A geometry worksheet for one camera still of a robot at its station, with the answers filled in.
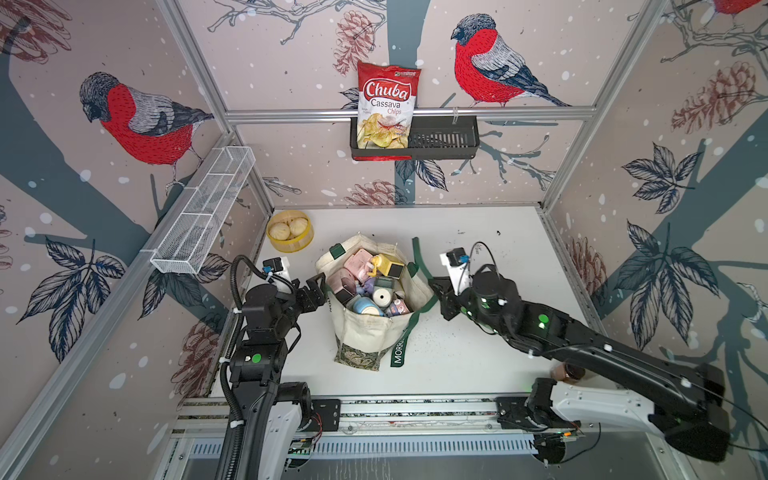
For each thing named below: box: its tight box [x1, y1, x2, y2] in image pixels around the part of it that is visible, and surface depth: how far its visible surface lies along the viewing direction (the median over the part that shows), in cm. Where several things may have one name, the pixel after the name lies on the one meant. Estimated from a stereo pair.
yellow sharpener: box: [368, 254, 405, 279], surface depth 84 cm
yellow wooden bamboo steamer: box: [266, 210, 315, 253], surface depth 109 cm
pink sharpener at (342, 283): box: [327, 267, 357, 305], surface depth 83 cm
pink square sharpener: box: [344, 249, 373, 280], surface depth 87 cm
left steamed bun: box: [269, 222, 291, 241], surface depth 108 cm
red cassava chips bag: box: [353, 60, 422, 161], surface depth 86 cm
